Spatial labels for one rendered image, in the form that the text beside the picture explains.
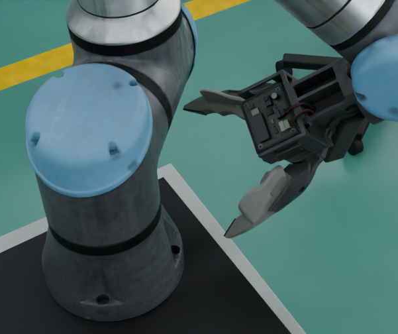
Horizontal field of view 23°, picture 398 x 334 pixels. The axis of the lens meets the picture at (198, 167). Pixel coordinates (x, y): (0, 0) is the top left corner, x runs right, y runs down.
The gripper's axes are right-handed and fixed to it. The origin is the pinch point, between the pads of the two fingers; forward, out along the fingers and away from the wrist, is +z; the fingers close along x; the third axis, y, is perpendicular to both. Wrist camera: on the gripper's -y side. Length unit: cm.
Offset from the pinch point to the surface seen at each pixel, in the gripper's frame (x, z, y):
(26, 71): -85, 82, -102
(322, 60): -63, 15, -131
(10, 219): -40, 82, -80
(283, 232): -20, 31, -107
